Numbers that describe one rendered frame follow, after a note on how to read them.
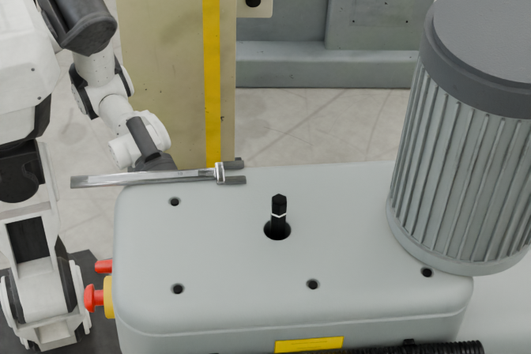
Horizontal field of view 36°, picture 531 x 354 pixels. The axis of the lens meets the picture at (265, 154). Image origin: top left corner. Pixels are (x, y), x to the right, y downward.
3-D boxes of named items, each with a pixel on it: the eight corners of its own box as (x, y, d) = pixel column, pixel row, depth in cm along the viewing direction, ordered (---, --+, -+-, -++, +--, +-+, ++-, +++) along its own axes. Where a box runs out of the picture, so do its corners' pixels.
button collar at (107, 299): (107, 327, 117) (102, 303, 113) (108, 291, 121) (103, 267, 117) (121, 325, 117) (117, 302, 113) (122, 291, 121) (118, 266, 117)
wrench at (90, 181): (69, 194, 113) (69, 190, 113) (71, 174, 116) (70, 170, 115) (246, 183, 116) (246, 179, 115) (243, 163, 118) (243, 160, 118)
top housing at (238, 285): (120, 390, 110) (107, 324, 99) (123, 237, 128) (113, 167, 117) (461, 363, 115) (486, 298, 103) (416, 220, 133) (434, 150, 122)
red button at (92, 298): (84, 318, 117) (81, 302, 114) (86, 295, 120) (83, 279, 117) (108, 317, 117) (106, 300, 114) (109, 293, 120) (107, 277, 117)
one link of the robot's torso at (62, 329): (17, 313, 246) (-7, 265, 203) (84, 296, 250) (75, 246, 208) (27, 364, 240) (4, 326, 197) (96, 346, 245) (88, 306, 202)
